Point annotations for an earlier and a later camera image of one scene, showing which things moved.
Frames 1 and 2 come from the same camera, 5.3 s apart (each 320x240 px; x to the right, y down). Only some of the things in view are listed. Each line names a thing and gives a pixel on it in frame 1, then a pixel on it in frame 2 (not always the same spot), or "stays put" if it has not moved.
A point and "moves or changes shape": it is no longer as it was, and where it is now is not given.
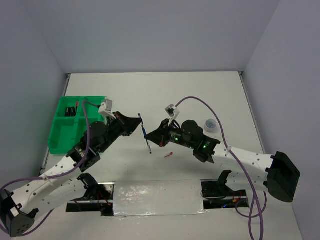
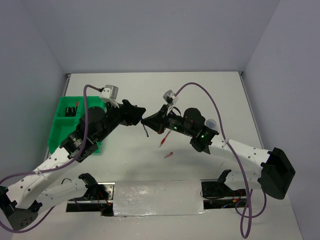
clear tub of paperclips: [210, 125] stays put
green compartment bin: [70, 122] stays put
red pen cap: [170, 154] stays put
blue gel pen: [144, 133] moves or changes shape
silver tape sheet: [161, 197] stays put
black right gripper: [159, 136] → [156, 121]
